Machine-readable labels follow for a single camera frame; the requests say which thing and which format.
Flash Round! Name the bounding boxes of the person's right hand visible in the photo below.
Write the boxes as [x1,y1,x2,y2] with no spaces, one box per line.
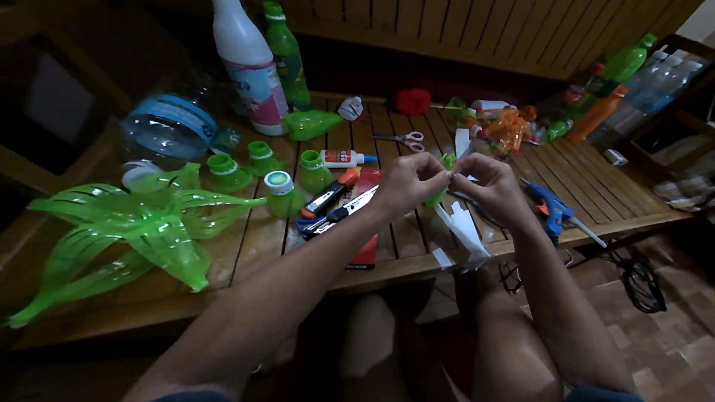
[450,152,536,231]

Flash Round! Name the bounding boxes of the person's left hand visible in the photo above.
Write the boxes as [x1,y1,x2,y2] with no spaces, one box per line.
[373,152,452,223]

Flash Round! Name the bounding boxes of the small green plastic piece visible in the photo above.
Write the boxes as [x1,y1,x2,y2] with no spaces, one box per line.
[423,153,457,210]

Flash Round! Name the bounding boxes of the person's left forearm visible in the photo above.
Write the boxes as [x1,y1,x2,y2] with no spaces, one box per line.
[122,204,392,402]

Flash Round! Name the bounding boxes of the person's right forearm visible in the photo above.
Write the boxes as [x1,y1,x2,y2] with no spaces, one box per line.
[509,212,638,402]

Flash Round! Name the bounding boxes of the orange plastic bottle flower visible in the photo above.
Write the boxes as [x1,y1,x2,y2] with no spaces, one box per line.
[477,105,537,155]

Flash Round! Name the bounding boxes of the white paper strips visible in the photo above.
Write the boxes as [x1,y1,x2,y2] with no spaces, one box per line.
[435,201,492,272]

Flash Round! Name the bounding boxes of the red yarn ball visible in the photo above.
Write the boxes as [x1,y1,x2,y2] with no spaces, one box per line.
[395,88,432,116]

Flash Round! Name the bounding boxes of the white glue bottle, blue tip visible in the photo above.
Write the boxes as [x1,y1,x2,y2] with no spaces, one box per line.
[320,149,379,169]

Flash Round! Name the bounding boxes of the small green-capped bottle top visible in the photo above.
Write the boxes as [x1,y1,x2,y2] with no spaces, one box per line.
[546,118,574,141]

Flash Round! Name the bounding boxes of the blue glue gun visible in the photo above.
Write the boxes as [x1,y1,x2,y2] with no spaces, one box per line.
[520,178,575,247]

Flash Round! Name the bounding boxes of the red cardboard package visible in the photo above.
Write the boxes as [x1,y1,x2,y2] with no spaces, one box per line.
[344,167,384,271]

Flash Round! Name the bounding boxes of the orange-black utility knife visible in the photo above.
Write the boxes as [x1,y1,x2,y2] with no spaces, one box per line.
[301,169,360,220]

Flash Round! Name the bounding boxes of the blue-black utility knife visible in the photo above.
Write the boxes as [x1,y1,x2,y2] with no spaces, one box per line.
[296,185,380,240]

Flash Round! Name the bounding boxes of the clear bottle with red cap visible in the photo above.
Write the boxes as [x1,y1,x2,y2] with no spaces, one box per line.
[561,62,605,121]

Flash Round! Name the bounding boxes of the green cut bottle body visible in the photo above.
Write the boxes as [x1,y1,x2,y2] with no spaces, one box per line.
[282,109,343,141]

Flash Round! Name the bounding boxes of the orange plastic bottle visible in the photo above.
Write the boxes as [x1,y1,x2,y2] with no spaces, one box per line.
[566,85,629,144]

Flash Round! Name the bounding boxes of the white glue stick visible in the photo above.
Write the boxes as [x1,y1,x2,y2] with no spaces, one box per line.
[569,216,608,249]

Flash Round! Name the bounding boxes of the wooden slatted bench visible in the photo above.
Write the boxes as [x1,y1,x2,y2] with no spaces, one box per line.
[279,0,703,83]

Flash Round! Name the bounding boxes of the green bottle neck, white cap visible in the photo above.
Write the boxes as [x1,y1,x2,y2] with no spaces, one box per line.
[264,170,306,219]

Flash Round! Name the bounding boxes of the person's legs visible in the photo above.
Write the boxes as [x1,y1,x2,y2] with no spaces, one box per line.
[279,270,565,402]

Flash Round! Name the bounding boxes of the tall green plastic bottle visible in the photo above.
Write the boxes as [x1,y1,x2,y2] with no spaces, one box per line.
[263,1,311,112]

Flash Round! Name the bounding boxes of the green bottle, dark label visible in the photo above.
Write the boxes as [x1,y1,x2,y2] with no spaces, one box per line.
[581,33,658,112]

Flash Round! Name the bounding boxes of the group of clear plastic bottles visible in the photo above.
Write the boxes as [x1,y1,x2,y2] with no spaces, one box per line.
[589,45,703,149]

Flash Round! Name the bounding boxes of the wooden slatted table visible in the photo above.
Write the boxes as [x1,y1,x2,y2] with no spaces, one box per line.
[3,92,693,352]

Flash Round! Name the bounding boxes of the white bottle with pink-blue label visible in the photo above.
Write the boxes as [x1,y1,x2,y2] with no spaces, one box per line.
[211,0,289,137]

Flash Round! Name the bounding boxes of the green-labelled clear bottle piece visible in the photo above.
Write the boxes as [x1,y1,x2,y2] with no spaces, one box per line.
[210,127,242,156]

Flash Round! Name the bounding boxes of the wooden shelf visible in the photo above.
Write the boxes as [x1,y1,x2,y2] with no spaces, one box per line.
[617,35,715,191]

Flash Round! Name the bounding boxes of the crumpled patterned cloth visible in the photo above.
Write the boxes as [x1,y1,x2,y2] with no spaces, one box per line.
[652,173,715,213]

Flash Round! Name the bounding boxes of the large clear blue-labelled bottle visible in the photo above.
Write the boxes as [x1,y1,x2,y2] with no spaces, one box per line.
[121,93,219,168]

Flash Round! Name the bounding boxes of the green plastic bottle flower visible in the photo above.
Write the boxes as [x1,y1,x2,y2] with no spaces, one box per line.
[8,162,267,329]

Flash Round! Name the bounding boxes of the wooden armchair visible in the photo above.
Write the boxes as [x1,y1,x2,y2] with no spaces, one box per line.
[0,0,132,224]

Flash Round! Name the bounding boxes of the scissors with white-pink handles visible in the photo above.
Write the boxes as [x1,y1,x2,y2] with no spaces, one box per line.
[371,131,426,153]

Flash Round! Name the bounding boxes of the coiled black cable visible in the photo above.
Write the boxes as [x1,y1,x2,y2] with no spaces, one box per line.
[605,251,668,315]

